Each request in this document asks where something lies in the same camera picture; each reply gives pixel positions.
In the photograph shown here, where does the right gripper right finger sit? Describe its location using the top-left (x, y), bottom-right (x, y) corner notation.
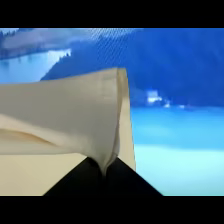
top-left (104, 156), bottom-right (164, 197)

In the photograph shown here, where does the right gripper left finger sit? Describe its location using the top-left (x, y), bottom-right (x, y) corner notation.
top-left (42, 156), bottom-right (106, 197)

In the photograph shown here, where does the cream garment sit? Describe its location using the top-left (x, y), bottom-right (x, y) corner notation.
top-left (0, 67), bottom-right (137, 197)

